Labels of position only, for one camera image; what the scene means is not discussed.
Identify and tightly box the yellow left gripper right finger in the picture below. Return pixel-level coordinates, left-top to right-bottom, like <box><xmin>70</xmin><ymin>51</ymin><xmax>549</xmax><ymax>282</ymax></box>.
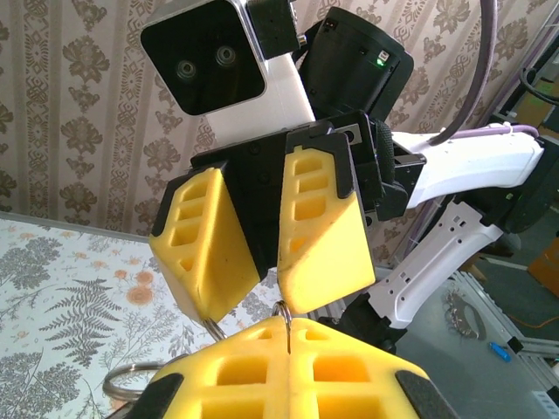
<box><xmin>289</xmin><ymin>317</ymin><xmax>456</xmax><ymax>419</ymax></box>

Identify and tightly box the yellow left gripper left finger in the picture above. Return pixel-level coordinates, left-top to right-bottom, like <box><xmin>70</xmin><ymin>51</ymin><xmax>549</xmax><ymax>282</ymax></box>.
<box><xmin>129</xmin><ymin>316</ymin><xmax>293</xmax><ymax>419</ymax></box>

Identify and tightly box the silver split keyring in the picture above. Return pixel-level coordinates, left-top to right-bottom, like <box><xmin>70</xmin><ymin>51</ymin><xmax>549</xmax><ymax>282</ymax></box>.
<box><xmin>202</xmin><ymin>316</ymin><xmax>229</xmax><ymax>346</ymax></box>
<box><xmin>271</xmin><ymin>299</ymin><xmax>294</xmax><ymax>354</ymax></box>
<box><xmin>101</xmin><ymin>355</ymin><xmax>176</xmax><ymax>402</ymax></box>

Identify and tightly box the grey metal sheet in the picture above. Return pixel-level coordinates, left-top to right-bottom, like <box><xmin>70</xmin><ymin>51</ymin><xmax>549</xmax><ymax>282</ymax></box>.
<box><xmin>392</xmin><ymin>261</ymin><xmax>559</xmax><ymax>419</ymax></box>

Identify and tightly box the brown cardboard box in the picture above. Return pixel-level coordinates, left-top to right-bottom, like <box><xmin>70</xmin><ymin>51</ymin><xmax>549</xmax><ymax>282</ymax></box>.
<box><xmin>527</xmin><ymin>235</ymin><xmax>559</xmax><ymax>287</ymax></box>

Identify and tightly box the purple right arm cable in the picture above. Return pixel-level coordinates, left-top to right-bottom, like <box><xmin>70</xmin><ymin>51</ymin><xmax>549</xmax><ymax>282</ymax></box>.
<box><xmin>430</xmin><ymin>0</ymin><xmax>541</xmax><ymax>148</ymax></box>

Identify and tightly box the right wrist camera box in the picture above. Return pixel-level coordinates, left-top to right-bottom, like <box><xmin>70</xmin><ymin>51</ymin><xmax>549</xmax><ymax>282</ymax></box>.
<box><xmin>139</xmin><ymin>0</ymin><xmax>316</xmax><ymax>132</ymax></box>

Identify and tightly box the aluminium mounting rail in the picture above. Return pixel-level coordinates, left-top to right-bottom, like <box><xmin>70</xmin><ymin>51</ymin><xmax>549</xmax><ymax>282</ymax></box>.
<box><xmin>452</xmin><ymin>265</ymin><xmax>559</xmax><ymax>394</ymax></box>

